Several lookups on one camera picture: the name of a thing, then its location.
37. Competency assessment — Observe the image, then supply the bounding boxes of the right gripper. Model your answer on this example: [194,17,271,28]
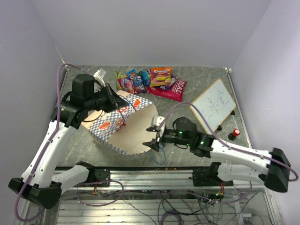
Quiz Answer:
[142,127,191,150]

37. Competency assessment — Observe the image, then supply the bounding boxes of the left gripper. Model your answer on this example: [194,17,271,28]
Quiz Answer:
[85,82,129,113]

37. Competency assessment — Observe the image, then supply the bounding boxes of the purple chocolate pack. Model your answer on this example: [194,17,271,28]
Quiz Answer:
[118,78,147,94]

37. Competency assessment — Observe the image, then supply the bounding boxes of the checkered paper bag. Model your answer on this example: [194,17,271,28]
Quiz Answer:
[82,90,158,156]

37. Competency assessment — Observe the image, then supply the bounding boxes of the blue candy packet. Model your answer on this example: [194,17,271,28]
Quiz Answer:
[127,69,143,86]

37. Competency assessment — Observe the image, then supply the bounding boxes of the blue snack packet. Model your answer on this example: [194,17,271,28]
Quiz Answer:
[139,68,151,87]

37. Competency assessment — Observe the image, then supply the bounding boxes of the orange snack packet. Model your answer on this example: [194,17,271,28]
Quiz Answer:
[150,67,173,87]

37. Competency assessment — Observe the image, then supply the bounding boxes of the pink crisps bag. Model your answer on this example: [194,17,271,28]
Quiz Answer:
[148,80,187,102]

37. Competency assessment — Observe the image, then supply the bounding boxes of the purple snack pack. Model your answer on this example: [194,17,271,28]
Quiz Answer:
[159,75,179,91]

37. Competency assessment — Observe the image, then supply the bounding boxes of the green snack packet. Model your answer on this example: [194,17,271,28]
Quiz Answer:
[116,71,128,82]

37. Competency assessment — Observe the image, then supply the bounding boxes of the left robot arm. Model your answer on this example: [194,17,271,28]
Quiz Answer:
[8,74,128,209]

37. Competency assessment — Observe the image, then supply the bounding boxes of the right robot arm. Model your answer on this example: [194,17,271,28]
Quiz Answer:
[143,116,291,193]

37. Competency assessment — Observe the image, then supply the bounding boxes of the red emergency stop button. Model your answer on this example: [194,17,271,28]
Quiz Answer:
[228,129,240,141]

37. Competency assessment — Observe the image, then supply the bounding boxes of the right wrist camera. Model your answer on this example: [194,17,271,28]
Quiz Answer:
[151,115,165,132]

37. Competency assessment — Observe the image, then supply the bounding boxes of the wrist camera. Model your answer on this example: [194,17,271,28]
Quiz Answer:
[151,115,165,132]
[93,68,106,91]

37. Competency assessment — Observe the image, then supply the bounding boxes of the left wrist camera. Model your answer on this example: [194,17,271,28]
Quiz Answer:
[93,68,106,91]

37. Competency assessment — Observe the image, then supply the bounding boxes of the aluminium rail frame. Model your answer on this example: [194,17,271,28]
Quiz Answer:
[14,67,282,225]

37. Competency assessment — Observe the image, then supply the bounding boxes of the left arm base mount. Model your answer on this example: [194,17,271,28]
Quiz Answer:
[73,167,111,187]

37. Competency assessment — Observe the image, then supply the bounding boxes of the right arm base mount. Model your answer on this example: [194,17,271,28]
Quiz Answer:
[189,162,233,187]

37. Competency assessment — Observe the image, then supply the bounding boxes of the small whiteboard yellow frame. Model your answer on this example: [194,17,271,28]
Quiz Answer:
[190,78,236,135]

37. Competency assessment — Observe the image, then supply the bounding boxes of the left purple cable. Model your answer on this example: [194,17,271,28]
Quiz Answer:
[14,63,94,223]

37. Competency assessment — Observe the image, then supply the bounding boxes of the tangled floor cables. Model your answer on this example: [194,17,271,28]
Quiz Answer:
[77,177,265,225]

